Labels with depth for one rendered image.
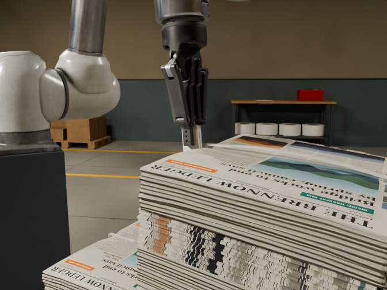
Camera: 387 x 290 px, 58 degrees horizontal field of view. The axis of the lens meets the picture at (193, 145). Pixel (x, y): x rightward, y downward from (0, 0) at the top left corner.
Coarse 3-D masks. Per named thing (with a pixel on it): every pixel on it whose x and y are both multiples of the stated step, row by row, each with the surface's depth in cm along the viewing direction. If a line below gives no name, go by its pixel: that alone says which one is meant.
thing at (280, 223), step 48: (144, 192) 44; (192, 192) 40; (240, 192) 37; (288, 192) 39; (336, 192) 40; (384, 192) 41; (144, 240) 46; (192, 240) 42; (240, 240) 38; (288, 240) 35; (336, 240) 33; (384, 240) 31; (144, 288) 48; (192, 288) 44; (240, 288) 40; (288, 288) 37; (336, 288) 34; (384, 288) 32
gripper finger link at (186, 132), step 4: (176, 120) 57; (180, 120) 56; (180, 124) 57; (184, 124) 57; (188, 124) 58; (184, 128) 58; (188, 128) 58; (192, 128) 59; (184, 132) 58; (188, 132) 58; (192, 132) 59; (184, 136) 58; (188, 136) 58; (192, 136) 59; (184, 140) 59; (188, 140) 58; (192, 140) 59; (184, 144) 59; (188, 144) 58; (192, 144) 59
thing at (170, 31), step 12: (168, 24) 55; (180, 24) 54; (192, 24) 55; (204, 24) 57; (168, 36) 55; (180, 36) 55; (192, 36) 55; (204, 36) 56; (168, 48) 58; (180, 48) 55; (192, 48) 58; (180, 60) 55
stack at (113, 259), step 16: (112, 240) 81; (128, 240) 81; (80, 256) 73; (96, 256) 73; (112, 256) 73; (128, 256) 73; (48, 272) 68; (64, 272) 67; (80, 272) 67; (96, 272) 67; (112, 272) 67; (128, 272) 67; (48, 288) 68; (64, 288) 65; (80, 288) 63; (96, 288) 62; (112, 288) 61; (128, 288) 61
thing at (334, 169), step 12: (240, 156) 54; (252, 156) 55; (264, 156) 56; (276, 156) 56; (312, 168) 50; (324, 168) 50; (336, 168) 51; (348, 168) 51; (372, 180) 46; (384, 180) 48
